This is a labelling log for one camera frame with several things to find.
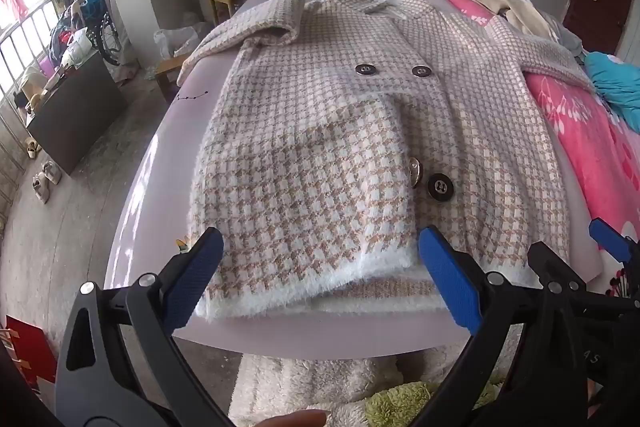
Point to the dark cabinet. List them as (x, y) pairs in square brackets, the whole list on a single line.
[(75, 117)]

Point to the pale grey garment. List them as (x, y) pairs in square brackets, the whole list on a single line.
[(565, 39)]

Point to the white plastic bag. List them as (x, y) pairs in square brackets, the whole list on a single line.
[(175, 39)]

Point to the small wooden stool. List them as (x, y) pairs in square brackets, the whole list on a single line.
[(170, 66)]

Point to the cream beige garment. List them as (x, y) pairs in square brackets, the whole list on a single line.
[(520, 14)]

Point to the pink floral blanket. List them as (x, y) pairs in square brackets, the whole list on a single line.
[(565, 117)]

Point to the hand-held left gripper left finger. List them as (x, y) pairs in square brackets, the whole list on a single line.
[(192, 279)]

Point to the person's left hand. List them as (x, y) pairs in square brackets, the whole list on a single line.
[(300, 419)]

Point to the pair of slippers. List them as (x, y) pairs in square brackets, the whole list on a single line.
[(32, 148)]

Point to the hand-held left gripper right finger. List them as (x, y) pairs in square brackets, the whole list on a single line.
[(450, 279)]

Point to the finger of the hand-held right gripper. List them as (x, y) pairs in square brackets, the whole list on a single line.
[(607, 237), (547, 264)]

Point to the beige shoe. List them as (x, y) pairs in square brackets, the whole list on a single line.
[(52, 172), (41, 189)]

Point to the beige white houndstooth coat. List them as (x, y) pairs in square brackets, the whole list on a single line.
[(310, 132)]

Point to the teal cloth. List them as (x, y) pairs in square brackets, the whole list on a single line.
[(615, 82)]

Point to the red paper bag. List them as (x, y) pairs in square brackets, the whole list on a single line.
[(30, 352)]

